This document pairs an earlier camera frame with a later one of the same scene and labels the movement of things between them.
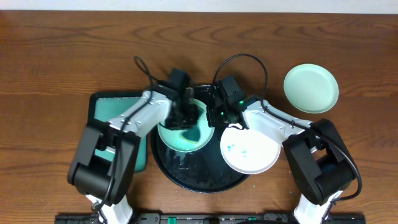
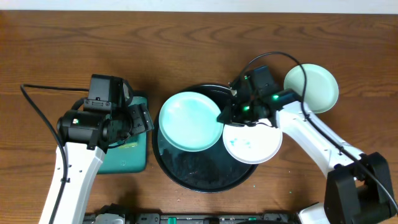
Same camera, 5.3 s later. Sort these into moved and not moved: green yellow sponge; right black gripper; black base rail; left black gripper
Moved: right black gripper; left black gripper; green yellow sponge
Not moved: black base rail
